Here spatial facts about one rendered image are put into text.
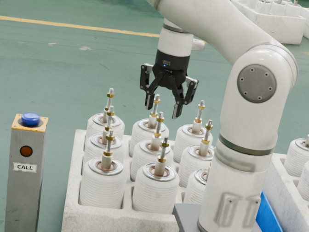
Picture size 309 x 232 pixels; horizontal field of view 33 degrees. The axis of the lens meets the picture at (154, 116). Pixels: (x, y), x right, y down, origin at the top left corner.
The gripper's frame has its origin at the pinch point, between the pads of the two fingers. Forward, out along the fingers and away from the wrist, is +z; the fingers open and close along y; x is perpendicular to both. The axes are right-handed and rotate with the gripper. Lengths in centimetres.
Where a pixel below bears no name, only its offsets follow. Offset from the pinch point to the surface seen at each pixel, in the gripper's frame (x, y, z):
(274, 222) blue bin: 12.0, 30.5, 24.1
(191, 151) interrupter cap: 4.5, 7.8, 10.1
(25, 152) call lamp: -24.9, -18.9, 9.3
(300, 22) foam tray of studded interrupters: 253, -18, 20
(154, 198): -14.4, 8.0, 14.2
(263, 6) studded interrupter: 235, -40, 13
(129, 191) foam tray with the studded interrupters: -11.0, 0.3, 17.5
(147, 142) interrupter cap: 0.3, -2.4, 10.1
